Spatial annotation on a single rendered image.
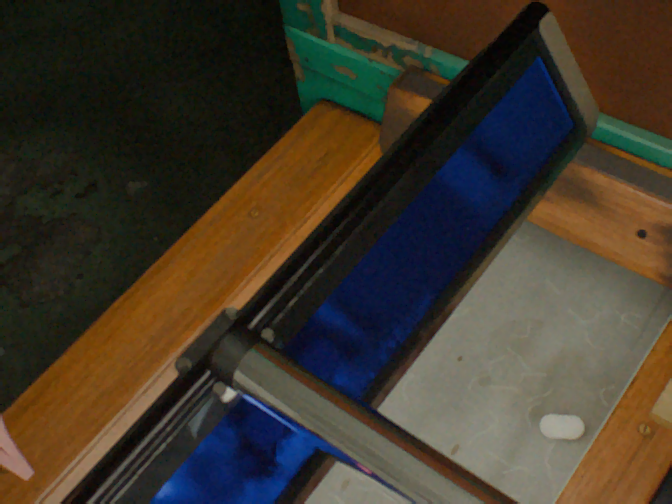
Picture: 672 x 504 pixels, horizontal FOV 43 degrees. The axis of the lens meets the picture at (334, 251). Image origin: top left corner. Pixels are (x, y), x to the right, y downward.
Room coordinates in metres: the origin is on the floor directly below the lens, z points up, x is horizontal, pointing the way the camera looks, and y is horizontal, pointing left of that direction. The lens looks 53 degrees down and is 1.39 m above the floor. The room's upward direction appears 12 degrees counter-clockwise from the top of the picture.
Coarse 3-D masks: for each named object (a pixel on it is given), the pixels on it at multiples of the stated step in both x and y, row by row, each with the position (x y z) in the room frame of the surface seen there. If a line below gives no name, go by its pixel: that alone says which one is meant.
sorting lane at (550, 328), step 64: (512, 256) 0.45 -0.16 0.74; (576, 256) 0.43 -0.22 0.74; (448, 320) 0.39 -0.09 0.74; (512, 320) 0.38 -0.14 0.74; (576, 320) 0.37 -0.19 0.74; (640, 320) 0.36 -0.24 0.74; (448, 384) 0.33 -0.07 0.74; (512, 384) 0.32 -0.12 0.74; (576, 384) 0.31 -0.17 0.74; (448, 448) 0.28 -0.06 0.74; (512, 448) 0.27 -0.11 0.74; (576, 448) 0.26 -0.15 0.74
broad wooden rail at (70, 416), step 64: (320, 128) 0.64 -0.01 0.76; (256, 192) 0.57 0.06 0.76; (320, 192) 0.55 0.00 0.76; (192, 256) 0.51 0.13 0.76; (256, 256) 0.49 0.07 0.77; (128, 320) 0.45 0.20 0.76; (192, 320) 0.43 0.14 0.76; (64, 384) 0.40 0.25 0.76; (128, 384) 0.38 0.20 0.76; (0, 448) 0.35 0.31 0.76; (64, 448) 0.34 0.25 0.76
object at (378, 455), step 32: (224, 320) 0.19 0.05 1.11; (192, 352) 0.18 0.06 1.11; (224, 352) 0.17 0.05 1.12; (256, 352) 0.17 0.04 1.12; (224, 384) 0.16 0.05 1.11; (256, 384) 0.15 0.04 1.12; (288, 384) 0.15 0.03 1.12; (320, 384) 0.15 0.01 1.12; (288, 416) 0.14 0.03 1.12; (320, 416) 0.14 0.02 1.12; (352, 416) 0.13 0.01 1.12; (384, 416) 0.13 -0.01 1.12; (320, 448) 0.13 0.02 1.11; (352, 448) 0.12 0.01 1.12; (384, 448) 0.12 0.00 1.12; (416, 448) 0.12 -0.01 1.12; (384, 480) 0.11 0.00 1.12; (416, 480) 0.11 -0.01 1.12; (448, 480) 0.10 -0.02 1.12; (480, 480) 0.10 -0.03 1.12
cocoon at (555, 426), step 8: (552, 416) 0.28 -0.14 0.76; (560, 416) 0.28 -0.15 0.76; (568, 416) 0.28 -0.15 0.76; (544, 424) 0.27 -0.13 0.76; (552, 424) 0.27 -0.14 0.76; (560, 424) 0.27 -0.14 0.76; (568, 424) 0.27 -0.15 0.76; (576, 424) 0.27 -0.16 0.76; (544, 432) 0.27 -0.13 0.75; (552, 432) 0.27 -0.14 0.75; (560, 432) 0.27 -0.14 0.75; (568, 432) 0.26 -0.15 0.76; (576, 432) 0.26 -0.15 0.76
